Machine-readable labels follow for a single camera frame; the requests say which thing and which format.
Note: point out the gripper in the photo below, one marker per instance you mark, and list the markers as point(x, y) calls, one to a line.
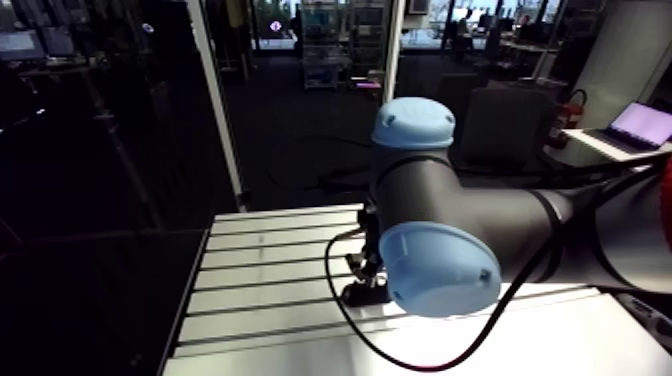
point(372, 231)

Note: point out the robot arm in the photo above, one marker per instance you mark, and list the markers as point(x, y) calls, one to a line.
point(436, 199)

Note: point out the black oval holder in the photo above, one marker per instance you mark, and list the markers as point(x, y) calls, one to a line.
point(365, 295)

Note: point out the dark office chair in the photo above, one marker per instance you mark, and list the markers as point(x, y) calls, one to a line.
point(504, 126)

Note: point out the metal shelving rack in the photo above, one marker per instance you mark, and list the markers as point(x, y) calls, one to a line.
point(336, 42)

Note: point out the red fire extinguisher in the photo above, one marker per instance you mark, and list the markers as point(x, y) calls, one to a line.
point(569, 116)

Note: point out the white desk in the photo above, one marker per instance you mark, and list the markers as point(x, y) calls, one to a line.
point(604, 148)

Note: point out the open laptop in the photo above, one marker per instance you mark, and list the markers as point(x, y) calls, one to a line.
point(641, 125)

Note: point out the computer screen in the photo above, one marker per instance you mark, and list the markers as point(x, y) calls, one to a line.
point(20, 44)

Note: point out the white post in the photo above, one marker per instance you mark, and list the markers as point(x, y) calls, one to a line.
point(392, 47)
point(218, 105)

